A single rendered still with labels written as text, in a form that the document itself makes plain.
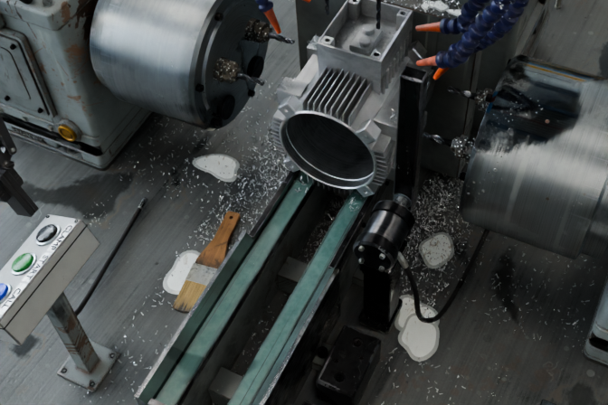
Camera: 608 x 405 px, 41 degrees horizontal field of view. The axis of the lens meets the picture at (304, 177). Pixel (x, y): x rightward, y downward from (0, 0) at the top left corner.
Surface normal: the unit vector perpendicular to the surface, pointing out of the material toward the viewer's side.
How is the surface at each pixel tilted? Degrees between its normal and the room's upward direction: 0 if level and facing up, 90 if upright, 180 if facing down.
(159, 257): 0
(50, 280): 69
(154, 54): 58
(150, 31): 43
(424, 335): 0
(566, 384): 0
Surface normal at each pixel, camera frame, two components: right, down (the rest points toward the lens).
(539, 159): -0.36, 0.08
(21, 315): 0.82, 0.07
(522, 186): -0.43, 0.39
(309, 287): -0.05, -0.63
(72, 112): -0.45, 0.70
